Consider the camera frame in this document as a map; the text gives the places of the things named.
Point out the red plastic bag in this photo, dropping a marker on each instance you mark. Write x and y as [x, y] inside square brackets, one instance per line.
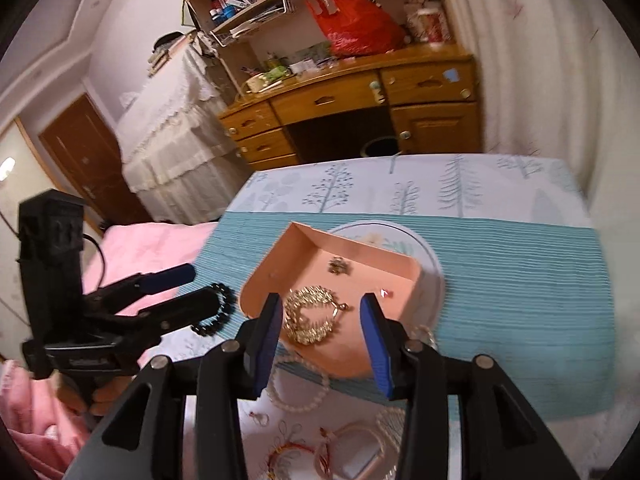
[360, 25]

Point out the brown wooden door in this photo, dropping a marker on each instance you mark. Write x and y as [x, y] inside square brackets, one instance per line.
[85, 150]

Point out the person's left hand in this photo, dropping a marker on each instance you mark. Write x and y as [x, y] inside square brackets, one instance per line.
[112, 392]

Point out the pearl strand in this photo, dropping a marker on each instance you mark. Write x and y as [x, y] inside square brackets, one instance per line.
[430, 335]

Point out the pink jewelry tray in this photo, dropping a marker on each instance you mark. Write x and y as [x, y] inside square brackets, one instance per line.
[330, 357]

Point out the white jar with red print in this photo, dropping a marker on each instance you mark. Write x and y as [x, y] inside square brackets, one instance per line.
[425, 22]

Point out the teal ribbed placemat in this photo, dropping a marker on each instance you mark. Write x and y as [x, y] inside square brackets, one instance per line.
[500, 310]

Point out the white round plate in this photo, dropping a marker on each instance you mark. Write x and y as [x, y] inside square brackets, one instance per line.
[435, 280]

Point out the white lace furniture cover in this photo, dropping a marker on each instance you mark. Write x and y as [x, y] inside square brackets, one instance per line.
[170, 125]

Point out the wall light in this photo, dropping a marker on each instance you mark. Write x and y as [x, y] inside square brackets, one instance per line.
[6, 169]

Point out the pink blanket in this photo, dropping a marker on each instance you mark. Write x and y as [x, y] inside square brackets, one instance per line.
[130, 250]

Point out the dark waste bin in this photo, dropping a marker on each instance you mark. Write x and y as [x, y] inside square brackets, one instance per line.
[380, 147]

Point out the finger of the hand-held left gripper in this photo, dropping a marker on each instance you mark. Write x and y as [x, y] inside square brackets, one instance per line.
[170, 277]
[190, 305]

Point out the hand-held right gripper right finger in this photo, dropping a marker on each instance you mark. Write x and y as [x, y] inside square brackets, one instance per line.
[377, 345]

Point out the wooden desk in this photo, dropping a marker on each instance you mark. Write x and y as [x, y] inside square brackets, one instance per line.
[330, 100]

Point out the white curtain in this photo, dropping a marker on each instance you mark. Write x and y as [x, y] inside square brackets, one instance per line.
[525, 85]

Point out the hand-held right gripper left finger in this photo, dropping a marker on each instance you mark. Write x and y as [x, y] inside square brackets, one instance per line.
[265, 345]

